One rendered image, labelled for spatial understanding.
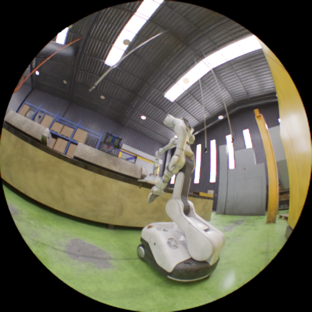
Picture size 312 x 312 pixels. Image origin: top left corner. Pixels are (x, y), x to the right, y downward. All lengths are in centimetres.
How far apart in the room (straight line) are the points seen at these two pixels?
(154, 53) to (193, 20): 400
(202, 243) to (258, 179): 573
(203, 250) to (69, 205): 141
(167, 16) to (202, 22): 220
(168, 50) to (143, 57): 194
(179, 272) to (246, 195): 579
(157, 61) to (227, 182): 964
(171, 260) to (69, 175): 133
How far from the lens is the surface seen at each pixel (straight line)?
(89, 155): 150
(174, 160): 78
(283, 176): 804
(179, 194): 96
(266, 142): 434
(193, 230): 79
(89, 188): 146
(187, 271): 77
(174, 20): 924
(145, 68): 988
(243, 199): 631
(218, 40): 937
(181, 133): 86
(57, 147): 1118
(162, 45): 942
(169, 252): 77
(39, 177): 162
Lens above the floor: 61
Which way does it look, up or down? 20 degrees up
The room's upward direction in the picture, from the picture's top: 12 degrees clockwise
